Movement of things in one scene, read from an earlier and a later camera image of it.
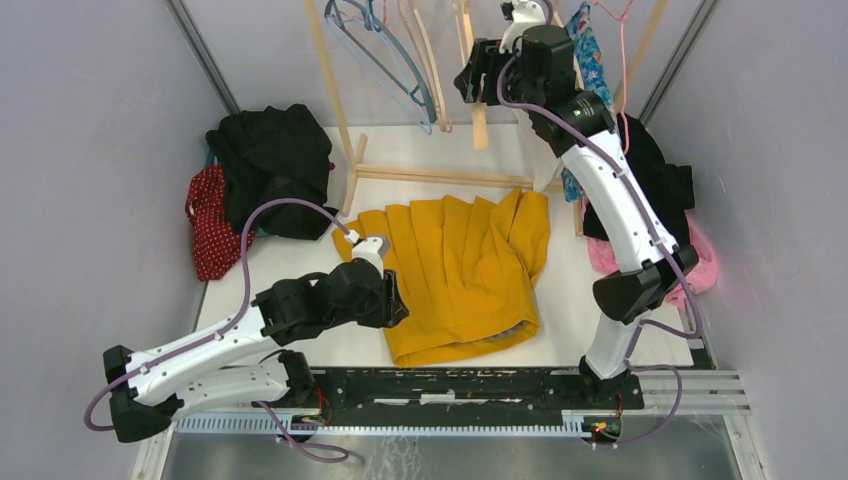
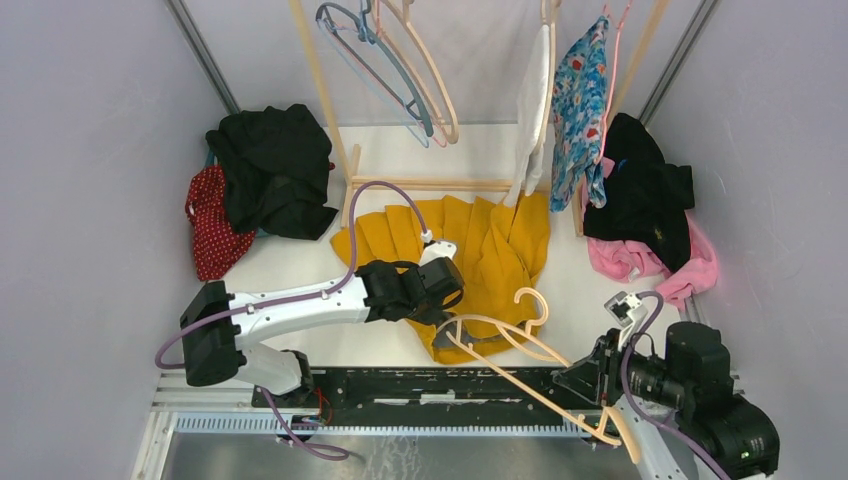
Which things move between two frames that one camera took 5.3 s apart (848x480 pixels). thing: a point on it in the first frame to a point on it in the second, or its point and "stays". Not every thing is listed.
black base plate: x=393 y=397 stays
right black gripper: x=469 y=79 to x=597 y=375
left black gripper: x=391 y=308 to x=428 y=315
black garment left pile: x=271 y=152 stays
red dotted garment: x=217 y=247 stays
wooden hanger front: x=466 y=28 to x=613 y=420
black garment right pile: x=670 y=186 stays
